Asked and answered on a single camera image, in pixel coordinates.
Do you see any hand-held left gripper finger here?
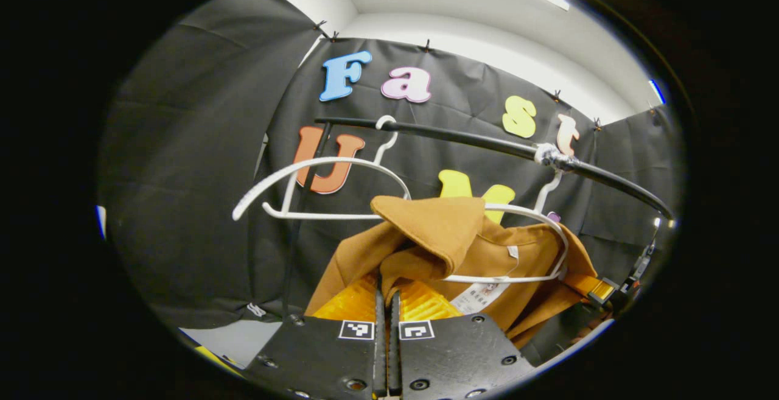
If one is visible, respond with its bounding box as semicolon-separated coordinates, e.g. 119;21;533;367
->
389;280;538;400
243;271;388;400

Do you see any white plastic hanger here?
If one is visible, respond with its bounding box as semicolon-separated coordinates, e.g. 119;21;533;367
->
231;115;412;222
441;166;570;285

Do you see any brown shirt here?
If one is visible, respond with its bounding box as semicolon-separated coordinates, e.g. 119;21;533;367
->
304;196;600;349

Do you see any black clothes rack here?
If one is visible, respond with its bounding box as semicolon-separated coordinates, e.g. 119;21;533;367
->
281;116;676;321

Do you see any black backdrop cloth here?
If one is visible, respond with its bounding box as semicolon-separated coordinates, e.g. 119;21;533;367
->
97;0;682;334

